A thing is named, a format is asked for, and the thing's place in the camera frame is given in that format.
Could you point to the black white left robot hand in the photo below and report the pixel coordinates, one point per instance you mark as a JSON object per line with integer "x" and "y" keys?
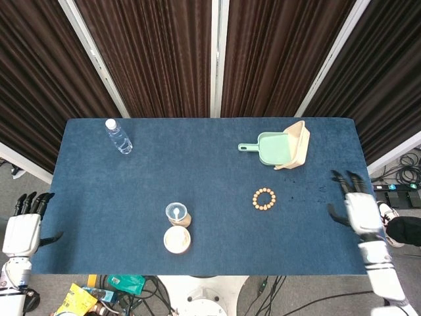
{"x": 21, "y": 233}

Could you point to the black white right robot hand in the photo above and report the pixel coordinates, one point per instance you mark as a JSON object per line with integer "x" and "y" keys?
{"x": 363, "y": 214}

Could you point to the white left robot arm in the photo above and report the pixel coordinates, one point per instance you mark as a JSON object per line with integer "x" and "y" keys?
{"x": 13, "y": 279}

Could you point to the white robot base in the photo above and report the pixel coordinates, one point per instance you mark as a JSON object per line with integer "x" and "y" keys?
{"x": 204, "y": 296}

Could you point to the white black sneaker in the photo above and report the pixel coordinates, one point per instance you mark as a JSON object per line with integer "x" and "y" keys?
{"x": 389, "y": 214}

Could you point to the black trouser leg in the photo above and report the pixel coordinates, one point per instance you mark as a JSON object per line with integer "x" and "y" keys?
{"x": 406, "y": 230}

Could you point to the yellow snack packet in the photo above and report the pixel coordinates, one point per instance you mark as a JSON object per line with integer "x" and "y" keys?
{"x": 74, "y": 301}

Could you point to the blue small box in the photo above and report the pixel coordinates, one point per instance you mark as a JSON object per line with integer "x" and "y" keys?
{"x": 102, "y": 294}

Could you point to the green plastic scoop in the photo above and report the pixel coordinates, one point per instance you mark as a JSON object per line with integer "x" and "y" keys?
{"x": 274, "y": 149}

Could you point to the green plastic packet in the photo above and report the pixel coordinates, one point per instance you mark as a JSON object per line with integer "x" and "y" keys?
{"x": 126, "y": 283}

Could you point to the clear plastic water bottle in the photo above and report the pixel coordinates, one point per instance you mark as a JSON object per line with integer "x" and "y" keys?
{"x": 120, "y": 140}

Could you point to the dark brown pleated curtain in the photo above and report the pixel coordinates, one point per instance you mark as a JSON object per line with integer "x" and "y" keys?
{"x": 279, "y": 56}
{"x": 385, "y": 75}
{"x": 158, "y": 56}
{"x": 39, "y": 82}

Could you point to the clear tub of rubber bands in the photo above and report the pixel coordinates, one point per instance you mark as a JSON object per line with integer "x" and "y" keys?
{"x": 177, "y": 240}

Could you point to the beige sauce bottle clear cap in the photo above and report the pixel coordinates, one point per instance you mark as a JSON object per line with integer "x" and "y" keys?
{"x": 177, "y": 214}

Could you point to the blue table cloth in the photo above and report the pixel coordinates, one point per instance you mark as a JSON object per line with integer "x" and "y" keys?
{"x": 197, "y": 171}

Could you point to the white metal frame rail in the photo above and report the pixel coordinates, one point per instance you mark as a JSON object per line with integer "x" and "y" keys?
{"x": 394, "y": 153}
{"x": 23, "y": 163}

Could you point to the white metal frame post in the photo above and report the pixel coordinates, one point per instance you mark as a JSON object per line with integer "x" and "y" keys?
{"x": 92, "y": 56}
{"x": 218, "y": 56}
{"x": 332, "y": 56}

